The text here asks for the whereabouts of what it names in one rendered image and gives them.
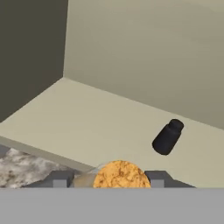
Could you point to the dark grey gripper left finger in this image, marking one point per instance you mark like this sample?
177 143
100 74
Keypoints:
59 178

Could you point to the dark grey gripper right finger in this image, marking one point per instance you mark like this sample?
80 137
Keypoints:
159 177

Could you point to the cork-stoppered oil and vinegar bottle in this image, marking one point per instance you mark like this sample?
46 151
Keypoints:
121 175

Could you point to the black shaker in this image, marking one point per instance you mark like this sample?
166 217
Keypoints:
168 137

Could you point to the beige open cabinet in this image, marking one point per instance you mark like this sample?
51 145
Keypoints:
116 87

